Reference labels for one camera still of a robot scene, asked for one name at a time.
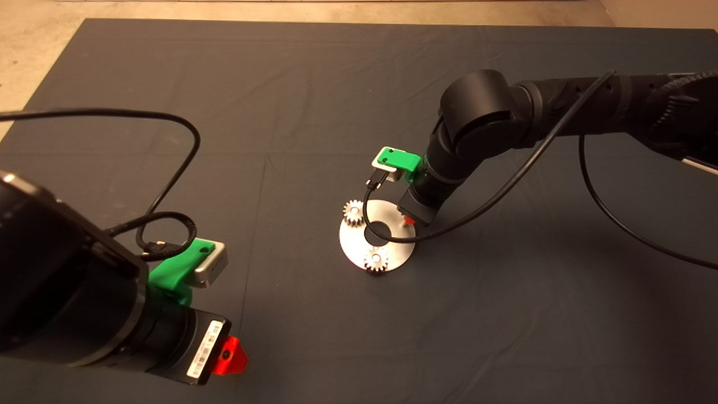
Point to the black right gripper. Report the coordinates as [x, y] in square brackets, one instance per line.
[420, 202]

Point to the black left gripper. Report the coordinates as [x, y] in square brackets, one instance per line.
[185, 348]

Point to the steel planetary gear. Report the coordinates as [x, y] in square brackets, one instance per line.
[377, 259]
[354, 212]

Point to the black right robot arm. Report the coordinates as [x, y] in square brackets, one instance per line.
[488, 106]

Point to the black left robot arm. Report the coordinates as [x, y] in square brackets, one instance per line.
[56, 269]

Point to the round metal carrier plate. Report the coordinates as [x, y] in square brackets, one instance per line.
[353, 247]

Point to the dark grey table cloth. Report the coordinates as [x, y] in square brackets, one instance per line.
[336, 84]

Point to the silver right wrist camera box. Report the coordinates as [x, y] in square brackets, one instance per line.
[387, 170]

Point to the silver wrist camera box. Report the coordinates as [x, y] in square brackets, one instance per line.
[387, 170]
[212, 268]

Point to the green right camera mount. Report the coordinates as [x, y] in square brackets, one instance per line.
[401, 160]

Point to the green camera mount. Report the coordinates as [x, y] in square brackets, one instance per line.
[401, 160]
[174, 272]

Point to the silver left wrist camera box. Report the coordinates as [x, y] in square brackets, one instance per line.
[212, 268]

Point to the green left camera mount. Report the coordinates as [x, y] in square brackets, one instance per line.
[174, 272]

